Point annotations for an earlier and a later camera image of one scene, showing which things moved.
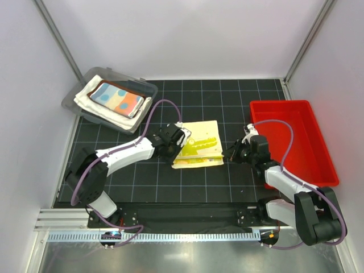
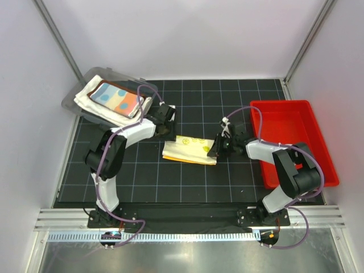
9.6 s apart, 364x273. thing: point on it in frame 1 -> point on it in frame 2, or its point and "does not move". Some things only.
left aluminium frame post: x=53 y=29 does not move
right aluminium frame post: x=325 y=8 does not move
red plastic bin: x=309 y=160 does not move
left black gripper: x=170 y=160 -> x=171 y=136
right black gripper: x=232 y=153 -> x=216 y=149
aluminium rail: x=64 y=219 does not move
